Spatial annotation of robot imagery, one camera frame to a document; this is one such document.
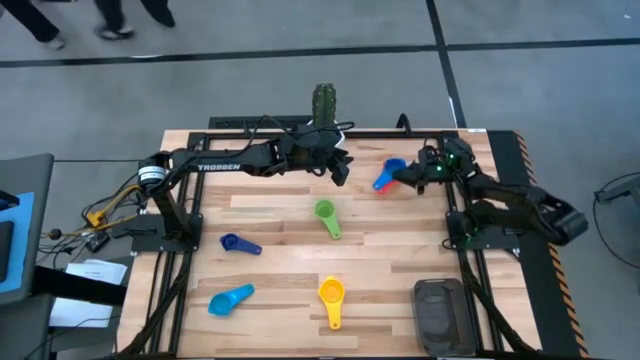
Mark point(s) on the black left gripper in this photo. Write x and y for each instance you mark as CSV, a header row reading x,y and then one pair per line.
x,y
310,150

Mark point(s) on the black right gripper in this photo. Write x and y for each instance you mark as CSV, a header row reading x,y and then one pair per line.
x,y
440,165

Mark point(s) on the green measuring cup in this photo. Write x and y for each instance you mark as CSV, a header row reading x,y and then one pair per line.
x,y
326,210

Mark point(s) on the yellow measuring cup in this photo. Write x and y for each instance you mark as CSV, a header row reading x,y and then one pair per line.
x,y
331,291

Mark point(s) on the small dark blue measuring cup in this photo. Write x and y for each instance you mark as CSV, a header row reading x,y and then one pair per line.
x,y
231,242

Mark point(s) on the light blue measuring cup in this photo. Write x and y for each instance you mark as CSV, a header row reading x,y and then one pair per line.
x,y
220,304

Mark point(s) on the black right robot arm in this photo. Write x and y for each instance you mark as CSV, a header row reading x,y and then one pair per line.
x,y
520,205

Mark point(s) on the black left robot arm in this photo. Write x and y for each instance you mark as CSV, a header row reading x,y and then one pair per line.
x,y
220,166

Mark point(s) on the black plastic basket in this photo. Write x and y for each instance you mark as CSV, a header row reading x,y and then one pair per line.
x,y
442,320

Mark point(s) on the green cactus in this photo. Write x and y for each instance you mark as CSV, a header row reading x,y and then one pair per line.
x,y
324,105

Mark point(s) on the white label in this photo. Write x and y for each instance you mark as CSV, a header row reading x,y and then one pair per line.
x,y
476,130

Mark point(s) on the black ribbed strip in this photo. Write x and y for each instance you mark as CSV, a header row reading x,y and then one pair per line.
x,y
250,122

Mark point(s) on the black hazard-striped mat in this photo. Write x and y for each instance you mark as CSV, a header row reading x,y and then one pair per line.
x,y
545,300

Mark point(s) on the gray stand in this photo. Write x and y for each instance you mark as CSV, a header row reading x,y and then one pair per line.
x,y
625,189

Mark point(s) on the small black device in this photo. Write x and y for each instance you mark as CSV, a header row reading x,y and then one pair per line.
x,y
97,242

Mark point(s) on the white paper sheets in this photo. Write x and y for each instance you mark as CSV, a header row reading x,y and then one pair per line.
x,y
95,272

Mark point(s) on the person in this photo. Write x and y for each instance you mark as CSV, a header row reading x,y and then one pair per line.
x,y
35,22
112,20

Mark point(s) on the black bar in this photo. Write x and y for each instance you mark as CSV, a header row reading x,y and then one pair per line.
x,y
75,286

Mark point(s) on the black ball knob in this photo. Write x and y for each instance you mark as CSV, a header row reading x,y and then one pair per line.
x,y
55,234

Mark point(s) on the gray cart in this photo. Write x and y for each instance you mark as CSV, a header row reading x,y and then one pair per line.
x,y
25,175

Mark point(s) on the blue pad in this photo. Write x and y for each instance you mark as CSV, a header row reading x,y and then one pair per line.
x,y
20,240

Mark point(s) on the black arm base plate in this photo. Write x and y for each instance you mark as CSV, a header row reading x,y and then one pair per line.
x,y
150,242
500,242

